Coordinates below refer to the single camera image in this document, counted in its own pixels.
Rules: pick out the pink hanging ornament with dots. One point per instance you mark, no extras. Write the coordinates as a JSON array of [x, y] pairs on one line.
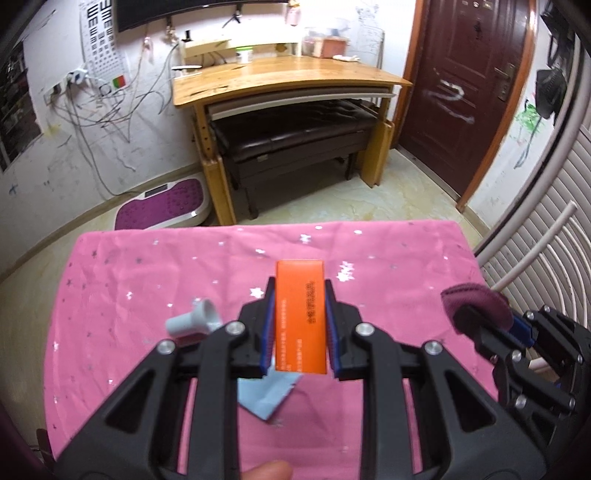
[[293, 13]]

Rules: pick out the eye chart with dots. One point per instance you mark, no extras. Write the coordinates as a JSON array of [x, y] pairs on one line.
[[101, 46]]

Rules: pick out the grey plastic tube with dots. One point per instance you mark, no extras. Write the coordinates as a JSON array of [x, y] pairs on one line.
[[184, 323]]

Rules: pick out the dark red door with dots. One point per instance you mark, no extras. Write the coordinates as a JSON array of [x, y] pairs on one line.
[[461, 69]]

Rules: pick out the dark wall poster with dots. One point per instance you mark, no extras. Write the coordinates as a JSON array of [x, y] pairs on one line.
[[16, 106]]

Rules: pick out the blue face mask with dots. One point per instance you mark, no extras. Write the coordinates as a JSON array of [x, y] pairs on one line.
[[263, 392]]

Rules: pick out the paper with drawings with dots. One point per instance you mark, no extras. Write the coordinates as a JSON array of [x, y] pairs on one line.
[[368, 37]]

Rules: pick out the black hanging bag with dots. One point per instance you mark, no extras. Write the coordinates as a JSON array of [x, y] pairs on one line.
[[551, 92]]

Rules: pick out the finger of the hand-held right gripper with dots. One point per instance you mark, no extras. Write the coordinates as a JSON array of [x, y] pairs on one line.
[[521, 330], [489, 344]]

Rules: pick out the wooden desk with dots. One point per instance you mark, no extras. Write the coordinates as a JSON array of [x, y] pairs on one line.
[[286, 74]]

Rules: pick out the pink star-print cloth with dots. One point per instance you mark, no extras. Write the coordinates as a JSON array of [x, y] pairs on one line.
[[138, 277]]

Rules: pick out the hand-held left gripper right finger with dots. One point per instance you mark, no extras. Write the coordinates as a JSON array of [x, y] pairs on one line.
[[331, 323]]

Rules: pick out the white slatted rack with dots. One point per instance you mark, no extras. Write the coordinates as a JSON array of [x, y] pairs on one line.
[[545, 221]]

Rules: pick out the pink storage box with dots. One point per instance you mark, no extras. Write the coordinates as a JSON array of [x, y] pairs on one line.
[[333, 46]]

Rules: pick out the white flat device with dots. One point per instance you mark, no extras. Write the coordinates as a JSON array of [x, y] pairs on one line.
[[186, 69]]

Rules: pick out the purple vibration plate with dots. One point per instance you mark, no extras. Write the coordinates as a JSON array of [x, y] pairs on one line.
[[171, 203]]

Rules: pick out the white tissue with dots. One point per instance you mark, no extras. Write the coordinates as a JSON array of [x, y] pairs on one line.
[[347, 58]]

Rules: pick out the dark brown padded bench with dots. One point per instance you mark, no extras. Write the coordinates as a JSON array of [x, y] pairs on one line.
[[286, 138]]

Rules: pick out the black wall monitor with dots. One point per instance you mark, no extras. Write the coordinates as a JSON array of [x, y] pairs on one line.
[[152, 11]]

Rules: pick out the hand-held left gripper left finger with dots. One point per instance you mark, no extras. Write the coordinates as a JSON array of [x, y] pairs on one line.
[[268, 318]]

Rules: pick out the maroon cloth piece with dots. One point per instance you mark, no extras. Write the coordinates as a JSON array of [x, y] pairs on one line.
[[480, 300]]

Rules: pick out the orange cardboard box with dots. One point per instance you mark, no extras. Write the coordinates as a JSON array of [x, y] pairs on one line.
[[300, 314]]

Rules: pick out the white jar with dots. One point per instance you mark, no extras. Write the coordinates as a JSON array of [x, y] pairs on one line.
[[244, 55]]

